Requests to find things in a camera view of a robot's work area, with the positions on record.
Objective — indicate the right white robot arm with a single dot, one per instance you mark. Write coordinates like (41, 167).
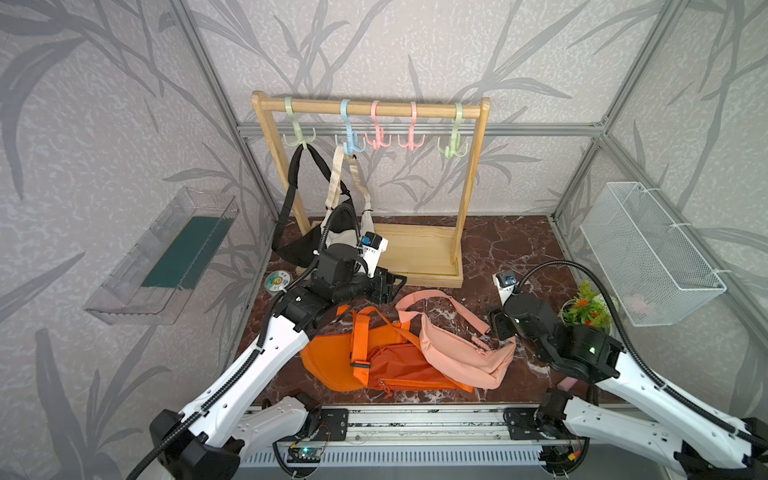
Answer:
(681, 432)

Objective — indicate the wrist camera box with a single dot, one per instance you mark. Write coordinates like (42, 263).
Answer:
(371, 247)
(506, 283)

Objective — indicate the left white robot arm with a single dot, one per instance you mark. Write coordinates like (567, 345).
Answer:
(252, 372)

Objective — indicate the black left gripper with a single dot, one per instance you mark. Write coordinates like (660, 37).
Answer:
(387, 294)

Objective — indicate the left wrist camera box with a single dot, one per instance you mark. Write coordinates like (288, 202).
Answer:
(371, 247)

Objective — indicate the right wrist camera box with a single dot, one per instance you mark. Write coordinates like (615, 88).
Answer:
(506, 283)

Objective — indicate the pink hook right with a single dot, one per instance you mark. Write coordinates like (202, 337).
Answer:
(411, 144)

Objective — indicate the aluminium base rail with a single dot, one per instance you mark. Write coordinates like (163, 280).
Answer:
(299, 438)

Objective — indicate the pink crossbody bag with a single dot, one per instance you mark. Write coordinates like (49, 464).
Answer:
(473, 363)

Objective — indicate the bright orange crossbody bag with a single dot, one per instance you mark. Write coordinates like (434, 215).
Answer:
(342, 361)

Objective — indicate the pink hook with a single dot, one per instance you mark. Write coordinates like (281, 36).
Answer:
(411, 144)
(378, 140)

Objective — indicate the dark orange crossbody bag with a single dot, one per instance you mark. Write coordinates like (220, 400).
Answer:
(385, 355)

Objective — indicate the clear acrylic wall shelf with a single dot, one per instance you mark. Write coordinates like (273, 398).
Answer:
(157, 277)

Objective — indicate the white wire mesh basket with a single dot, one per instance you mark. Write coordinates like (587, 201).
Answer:
(654, 269)

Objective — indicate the pink hook left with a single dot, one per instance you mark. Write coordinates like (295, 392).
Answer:
(378, 140)

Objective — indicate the light blue hook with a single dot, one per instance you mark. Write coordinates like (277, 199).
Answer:
(350, 143)

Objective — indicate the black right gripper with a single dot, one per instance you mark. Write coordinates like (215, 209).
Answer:
(498, 317)

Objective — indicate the potted artificial flower plant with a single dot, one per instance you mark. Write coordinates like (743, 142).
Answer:
(588, 307)

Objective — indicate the green hook right end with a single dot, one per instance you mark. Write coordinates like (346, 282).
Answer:
(453, 148)

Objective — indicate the cream white crossbody bag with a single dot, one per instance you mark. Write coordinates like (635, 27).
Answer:
(341, 224)

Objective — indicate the wooden clothes rack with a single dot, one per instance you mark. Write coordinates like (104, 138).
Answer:
(420, 200)

